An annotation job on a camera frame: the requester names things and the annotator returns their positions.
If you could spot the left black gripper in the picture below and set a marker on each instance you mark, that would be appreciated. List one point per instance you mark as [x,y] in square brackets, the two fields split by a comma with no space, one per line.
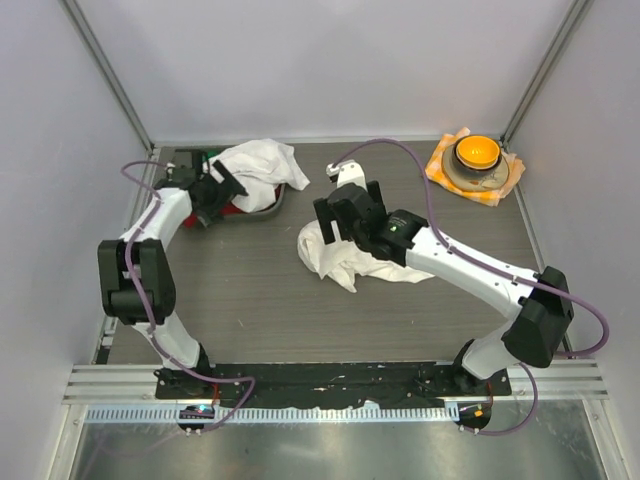
[226,191]

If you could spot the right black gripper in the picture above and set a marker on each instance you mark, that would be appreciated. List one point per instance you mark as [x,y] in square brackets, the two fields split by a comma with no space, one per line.
[326,215]

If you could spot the white t-shirt with robot print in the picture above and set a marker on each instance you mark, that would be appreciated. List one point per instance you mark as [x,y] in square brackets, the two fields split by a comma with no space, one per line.
[342,261]

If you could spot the yellow checkered cloth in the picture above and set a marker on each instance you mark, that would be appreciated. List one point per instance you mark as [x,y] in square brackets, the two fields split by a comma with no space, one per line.
[489,198]

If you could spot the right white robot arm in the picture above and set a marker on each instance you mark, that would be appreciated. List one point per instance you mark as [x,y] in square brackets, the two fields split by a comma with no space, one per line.
[534,305]

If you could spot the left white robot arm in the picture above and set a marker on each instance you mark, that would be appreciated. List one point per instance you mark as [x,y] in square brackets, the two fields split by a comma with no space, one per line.
[136,282]

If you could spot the green t-shirt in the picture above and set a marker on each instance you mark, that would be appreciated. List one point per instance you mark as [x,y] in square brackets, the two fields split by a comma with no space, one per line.
[209,154]

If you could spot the red t-shirt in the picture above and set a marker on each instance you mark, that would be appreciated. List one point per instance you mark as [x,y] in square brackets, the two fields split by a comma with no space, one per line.
[190,223]

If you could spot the dark ceramic bowl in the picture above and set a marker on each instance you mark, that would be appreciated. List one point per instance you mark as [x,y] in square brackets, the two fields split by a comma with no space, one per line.
[475,155]

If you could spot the orange bowl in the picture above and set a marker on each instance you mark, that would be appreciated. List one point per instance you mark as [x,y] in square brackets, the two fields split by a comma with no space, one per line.
[478,137]

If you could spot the beige ceramic plate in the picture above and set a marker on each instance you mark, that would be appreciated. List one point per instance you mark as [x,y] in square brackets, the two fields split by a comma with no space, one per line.
[473,181]

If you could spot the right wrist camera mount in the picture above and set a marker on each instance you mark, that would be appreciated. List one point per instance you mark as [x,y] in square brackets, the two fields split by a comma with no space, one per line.
[345,173]

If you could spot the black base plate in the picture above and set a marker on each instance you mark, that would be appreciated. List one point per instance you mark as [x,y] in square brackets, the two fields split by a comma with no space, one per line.
[329,385]

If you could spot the white slotted cable duct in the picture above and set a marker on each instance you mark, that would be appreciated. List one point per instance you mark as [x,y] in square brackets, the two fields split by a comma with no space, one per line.
[200,414]

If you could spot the aluminium rail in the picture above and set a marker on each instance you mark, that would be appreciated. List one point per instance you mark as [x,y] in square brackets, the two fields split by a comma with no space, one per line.
[565,379]

